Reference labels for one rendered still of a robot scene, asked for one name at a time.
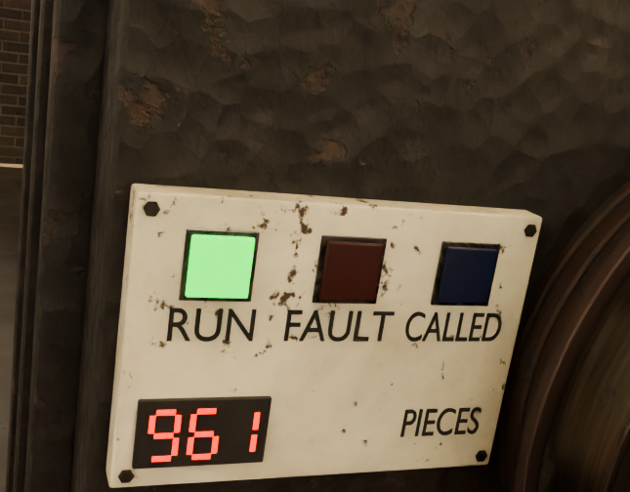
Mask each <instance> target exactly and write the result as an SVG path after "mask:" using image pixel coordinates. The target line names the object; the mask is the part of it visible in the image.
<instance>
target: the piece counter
mask: <svg viewBox="0 0 630 492"><path fill-rule="evenodd" d="M216 410H217V408H204V409H197V415H201V414H216ZM260 414H261V413H260V412H255V414H254V422H253V429H252V430H257V429H258V427H259V421H260ZM170 415H176V409H171V410H156V416H170ZM197 415H196V414H193V415H190V422H189V432H194V437H209V436H213V434H214V432H213V431H195V424H196V416H197ZM156 416H149V423H148V433H154V428H155V418H156ZM181 420H182V415H176V418H175V426H174V432H180V428H181ZM174 432H165V433H154V437H153V439H162V438H173V435H174ZM194 437H189V439H188V447H187V455H192V457H191V459H192V460H206V459H210V458H211V454H217V449H218V441H219V436H213V441H212V449H211V454H192V449H193V441H194ZM256 442H257V434H252V435H251V443H250V450H249V452H255V449H256ZM178 446H179V438H173V444H172V453H171V456H177V455H178ZM171 456H152V457H151V461H152V462H168V461H171Z"/></svg>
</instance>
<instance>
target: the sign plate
mask: <svg viewBox="0 0 630 492"><path fill-rule="evenodd" d="M541 222H542V218H541V217H539V216H537V215H535V214H533V213H530V212H529V211H527V210H517V209H502V208H487V207H474V206H459V205H444V204H431V203H416V202H402V201H388V200H373V199H359V198H345V197H330V196H316V195H302V194H287V193H273V192H259V191H245V190H230V189H216V188H202V187H187V186H172V185H159V184H132V185H131V192H130V203H129V214H128V225H127V236H126V247H125V259H124V269H123V280H122V291H121V303H120V313H119V324H118V335H117V347H116V357H115V368H114V380H113V391H112V401H111V412H110V424H109V435H108V446H107V457H106V468H105V471H106V476H107V480H108V485H109V487H111V488H116V487H133V486H149V485H164V484H180V483H196V482H211V481H228V480H243V479H259V478H275V477H290V476H306V475H323V474H338V473H354V472H384V471H400V470H417V469H432V468H448V467H464V466H479V465H487V464H488V460H489V456H490V451H491V447H492V442H493V438H494V434H495V430H496V425H497V421H498V416H499V412H500V407H501V403H502V398H503V394H504V389H505V386H506V381H507V377H508V372H509V368H510V363H511V358H512V354H513V349H514V345H515V340H516V337H517V332H518V328H519V323H520V319H521V314H522V310H523V305H524V301H525V293H526V288H527V284H528V280H529V276H530V271H531V267H532V262H533V258H534V253H535V248H536V244H537V239H538V235H539V230H540V227H541ZM194 234H198V235H219V236H239V237H253V238H255V246H254V254H253V261H252V268H251V276H250V283H249V291H248V297H247V298H246V299H240V298H191V297H187V296H186V287H187V278H188V269H189V251H190V243H191V237H192V236H193V235H194ZM327 241H342V242H362V243H381V244H383V246H384V247H383V253H382V259H381V264H380V269H379V275H378V281H377V287H376V292H375V298H374V301H338V300H320V299H319V298H318V293H319V287H320V280H321V275H322V268H323V262H324V255H325V249H326V242H327ZM447 247H465V248H485V249H496V250H497V251H498V252H497V257H496V262H495V267H494V272H493V275H492V280H491V285H490V290H489V294H488V299H487V303H440V302H438V301H437V296H438V291H439V287H440V282H441V272H442V267H443V262H444V257H445V251H446V248H447ZM204 408H217V410H216V414H201V415H197V409H204ZM171 409H176V415H182V420H181V428H180V432H174V426H175V418H176V415H170V416H156V410H171ZM255 412H260V413H261V414H260V421H259V427H258V429H257V430H252V429H253V422H254V414H255ZM193 414H196V415H197V416H196V424H195V431H213V432H214V434H213V436H219V441H218V449H217V454H211V449H212V441H213V436H209V437H194V432H189V422H190V415H193ZM149 416H156V418H155V428H154V433H165V432H174V435H173V438H179V446H178V455H177V456H171V453H172V444H173V438H162V439H153V437H154V433H148V423H149ZM252 434H257V442H256V449H255V452H249V450H250V443H251V435H252ZM189 437H194V441H193V449H192V454H211V458H210V459H206V460H192V459H191V457H192V455H187V447H188V439H189ZM152 456H171V461H168V462H152V461H151V457H152Z"/></svg>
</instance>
